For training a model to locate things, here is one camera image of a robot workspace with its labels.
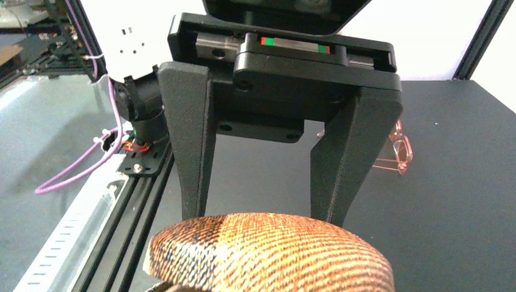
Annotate white slotted cable duct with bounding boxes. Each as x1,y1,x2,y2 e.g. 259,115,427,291
15,154,129,291

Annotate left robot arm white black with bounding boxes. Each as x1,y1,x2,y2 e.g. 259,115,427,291
81,1,403,226

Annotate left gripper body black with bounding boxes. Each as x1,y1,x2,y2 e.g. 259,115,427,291
167,13,402,143

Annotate black aluminium frame rail front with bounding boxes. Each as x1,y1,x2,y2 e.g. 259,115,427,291
72,140,174,291

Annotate right rear frame post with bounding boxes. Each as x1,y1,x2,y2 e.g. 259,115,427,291
452,0,515,80

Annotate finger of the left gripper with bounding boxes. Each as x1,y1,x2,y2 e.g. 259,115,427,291
158,61,216,220
310,88,403,227

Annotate brown plaid glasses case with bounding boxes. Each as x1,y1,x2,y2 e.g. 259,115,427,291
142,212,396,291

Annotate pink transparent sunglasses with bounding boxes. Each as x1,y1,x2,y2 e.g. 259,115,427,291
369,120,413,175

